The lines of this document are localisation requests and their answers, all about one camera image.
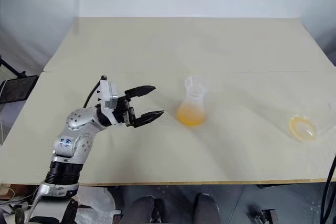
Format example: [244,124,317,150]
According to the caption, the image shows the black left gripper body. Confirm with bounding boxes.
[112,94,138,129]

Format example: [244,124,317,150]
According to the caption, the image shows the white plastic bag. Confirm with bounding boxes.
[75,185,123,224]

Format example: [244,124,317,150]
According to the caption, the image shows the small clear conical flask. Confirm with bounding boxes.
[176,87,207,127]

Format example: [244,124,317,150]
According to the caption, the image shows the tangled cables on floor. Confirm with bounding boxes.
[0,185,36,224]

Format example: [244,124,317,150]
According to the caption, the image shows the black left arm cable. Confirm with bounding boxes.
[83,75,109,109]

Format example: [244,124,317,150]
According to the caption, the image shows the large clear conical flask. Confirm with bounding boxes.
[288,102,336,143]

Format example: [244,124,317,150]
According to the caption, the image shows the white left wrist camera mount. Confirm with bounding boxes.
[98,77,121,125]

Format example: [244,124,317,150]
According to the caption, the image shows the dark rounded shape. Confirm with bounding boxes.
[193,193,221,224]
[125,195,161,224]

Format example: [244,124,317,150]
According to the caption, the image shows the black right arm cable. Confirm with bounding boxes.
[320,152,336,224]

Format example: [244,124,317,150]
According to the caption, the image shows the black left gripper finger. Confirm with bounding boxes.
[133,110,165,129]
[124,85,158,101]

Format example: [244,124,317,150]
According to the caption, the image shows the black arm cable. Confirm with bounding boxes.
[83,75,109,109]
[320,152,336,224]

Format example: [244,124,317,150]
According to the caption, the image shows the translucent plastic funnel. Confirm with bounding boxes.
[184,74,208,97]

